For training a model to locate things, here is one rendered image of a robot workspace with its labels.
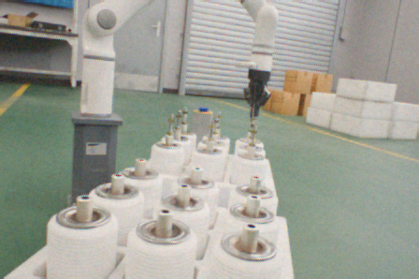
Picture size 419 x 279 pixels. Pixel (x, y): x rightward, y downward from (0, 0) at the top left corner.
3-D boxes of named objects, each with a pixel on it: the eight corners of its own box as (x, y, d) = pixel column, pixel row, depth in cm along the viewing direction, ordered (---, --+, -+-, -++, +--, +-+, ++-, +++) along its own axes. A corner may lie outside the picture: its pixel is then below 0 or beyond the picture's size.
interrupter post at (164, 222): (151, 236, 49) (154, 212, 48) (157, 228, 51) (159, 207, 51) (169, 239, 49) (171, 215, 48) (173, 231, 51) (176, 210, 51)
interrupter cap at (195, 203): (154, 209, 58) (154, 204, 58) (166, 194, 66) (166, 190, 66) (200, 216, 57) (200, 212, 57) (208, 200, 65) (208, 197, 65)
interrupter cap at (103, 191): (86, 197, 60) (86, 193, 60) (106, 183, 67) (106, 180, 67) (129, 204, 59) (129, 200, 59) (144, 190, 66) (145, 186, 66)
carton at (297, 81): (310, 95, 489) (313, 72, 484) (296, 93, 479) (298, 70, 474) (296, 92, 516) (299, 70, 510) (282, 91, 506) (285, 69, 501)
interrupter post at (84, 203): (71, 221, 51) (72, 198, 50) (80, 214, 53) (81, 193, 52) (87, 224, 50) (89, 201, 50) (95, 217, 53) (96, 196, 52)
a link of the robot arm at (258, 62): (234, 67, 120) (236, 48, 119) (259, 70, 126) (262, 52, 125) (250, 68, 113) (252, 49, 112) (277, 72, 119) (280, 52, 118)
